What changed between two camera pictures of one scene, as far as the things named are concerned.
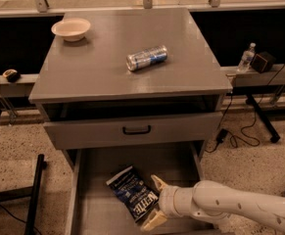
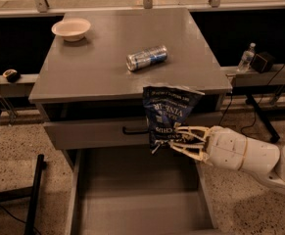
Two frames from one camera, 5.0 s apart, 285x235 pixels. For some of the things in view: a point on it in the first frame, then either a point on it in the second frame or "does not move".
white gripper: x=166 y=200 → x=227 y=148
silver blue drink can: x=147 y=58 does not move
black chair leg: x=24 y=192 does not move
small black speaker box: x=261 y=62 does not move
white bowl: x=71 y=29 does not move
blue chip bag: x=138 y=198 → x=166 y=108
